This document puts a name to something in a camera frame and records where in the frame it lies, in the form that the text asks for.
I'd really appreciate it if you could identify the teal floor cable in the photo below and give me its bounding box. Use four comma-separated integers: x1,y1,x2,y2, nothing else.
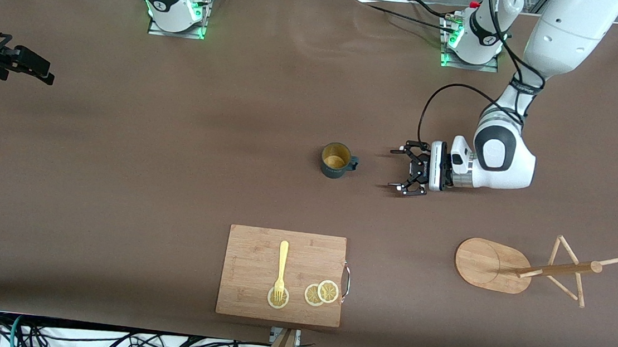
9,314,24,347

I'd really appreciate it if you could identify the wooden cup rack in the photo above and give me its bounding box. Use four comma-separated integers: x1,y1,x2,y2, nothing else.
451,226,618,312

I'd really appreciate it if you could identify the lemon slice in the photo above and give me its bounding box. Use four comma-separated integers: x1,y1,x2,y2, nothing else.
303,283,328,308
316,279,340,305
266,285,291,310

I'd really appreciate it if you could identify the yellow plastic fork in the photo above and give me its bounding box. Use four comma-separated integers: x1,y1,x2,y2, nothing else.
272,240,290,304

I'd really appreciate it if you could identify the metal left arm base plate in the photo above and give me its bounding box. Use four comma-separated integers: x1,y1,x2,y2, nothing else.
439,12,503,74

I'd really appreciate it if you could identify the wooden cutting board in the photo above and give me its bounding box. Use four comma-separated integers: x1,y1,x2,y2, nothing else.
214,223,355,329

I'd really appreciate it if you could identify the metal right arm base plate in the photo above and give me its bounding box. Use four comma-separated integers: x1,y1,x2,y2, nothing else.
147,0,211,41

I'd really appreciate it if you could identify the brown table cover sheet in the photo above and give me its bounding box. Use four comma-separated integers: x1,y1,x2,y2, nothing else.
0,0,618,347

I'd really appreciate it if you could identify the teal ribbed mug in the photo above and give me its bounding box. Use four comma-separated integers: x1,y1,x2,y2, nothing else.
319,141,361,182

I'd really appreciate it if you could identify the metal post bracket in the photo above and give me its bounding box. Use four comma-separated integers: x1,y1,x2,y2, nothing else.
270,327,303,346

